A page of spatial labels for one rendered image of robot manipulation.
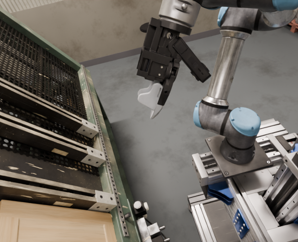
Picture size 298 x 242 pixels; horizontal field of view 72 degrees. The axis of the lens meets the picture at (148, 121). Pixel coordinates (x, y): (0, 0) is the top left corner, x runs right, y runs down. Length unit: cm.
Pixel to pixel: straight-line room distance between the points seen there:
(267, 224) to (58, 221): 81
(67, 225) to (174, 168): 144
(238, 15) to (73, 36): 320
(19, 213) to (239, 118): 85
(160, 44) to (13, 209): 70
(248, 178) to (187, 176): 110
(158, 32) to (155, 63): 6
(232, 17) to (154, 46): 49
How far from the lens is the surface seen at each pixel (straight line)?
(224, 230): 176
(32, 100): 120
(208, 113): 89
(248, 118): 88
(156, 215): 200
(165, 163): 221
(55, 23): 379
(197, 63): 46
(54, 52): 207
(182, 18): 43
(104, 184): 119
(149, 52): 42
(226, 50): 88
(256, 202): 105
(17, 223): 84
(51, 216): 91
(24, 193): 86
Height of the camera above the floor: 189
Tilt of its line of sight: 47 degrees down
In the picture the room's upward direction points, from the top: 13 degrees counter-clockwise
